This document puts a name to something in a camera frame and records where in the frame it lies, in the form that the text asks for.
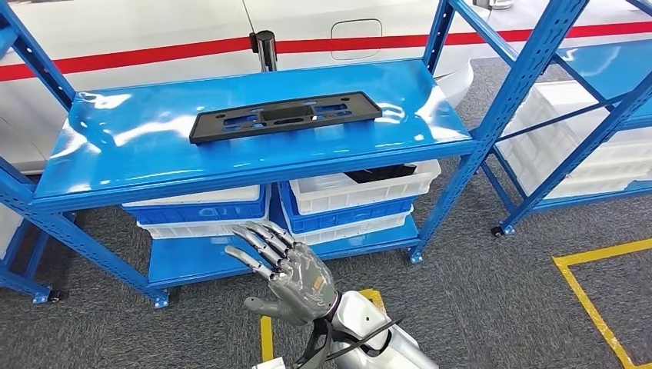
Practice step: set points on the yellow floor tape square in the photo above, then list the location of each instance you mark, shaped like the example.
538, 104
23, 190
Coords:
580, 295
266, 341

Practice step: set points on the black plastic plate holder part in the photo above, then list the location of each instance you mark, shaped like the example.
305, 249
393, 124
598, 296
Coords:
203, 130

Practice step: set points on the red barrier belt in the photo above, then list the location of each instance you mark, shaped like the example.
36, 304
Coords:
356, 43
127, 57

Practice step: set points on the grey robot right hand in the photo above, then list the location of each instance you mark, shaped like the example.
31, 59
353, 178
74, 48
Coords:
300, 285

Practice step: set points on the chrome black stanchion post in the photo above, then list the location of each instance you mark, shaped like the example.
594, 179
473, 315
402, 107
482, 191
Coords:
264, 51

